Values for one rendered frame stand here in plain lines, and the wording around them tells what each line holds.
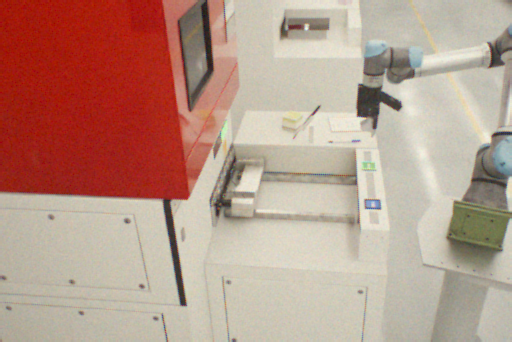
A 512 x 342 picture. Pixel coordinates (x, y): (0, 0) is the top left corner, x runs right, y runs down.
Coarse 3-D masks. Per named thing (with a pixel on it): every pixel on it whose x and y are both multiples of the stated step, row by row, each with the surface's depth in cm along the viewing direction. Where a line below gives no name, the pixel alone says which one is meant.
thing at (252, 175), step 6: (246, 168) 212; (252, 168) 212; (258, 168) 212; (264, 168) 217; (246, 174) 208; (252, 174) 208; (258, 174) 208; (246, 180) 204; (252, 180) 204; (258, 180) 204; (240, 186) 201; (246, 186) 200; (252, 186) 200; (258, 186) 201; (240, 198) 193; (252, 198) 193; (234, 210) 187; (240, 210) 186; (246, 210) 186; (252, 210) 187; (246, 216) 187
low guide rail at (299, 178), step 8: (240, 176) 215; (264, 176) 213; (272, 176) 213; (280, 176) 212; (288, 176) 211; (296, 176) 211; (304, 176) 211; (312, 176) 211; (320, 176) 210; (328, 176) 210; (336, 176) 210
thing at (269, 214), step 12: (228, 216) 193; (240, 216) 192; (252, 216) 191; (264, 216) 191; (276, 216) 190; (288, 216) 189; (300, 216) 188; (312, 216) 187; (324, 216) 187; (336, 216) 186; (348, 216) 185
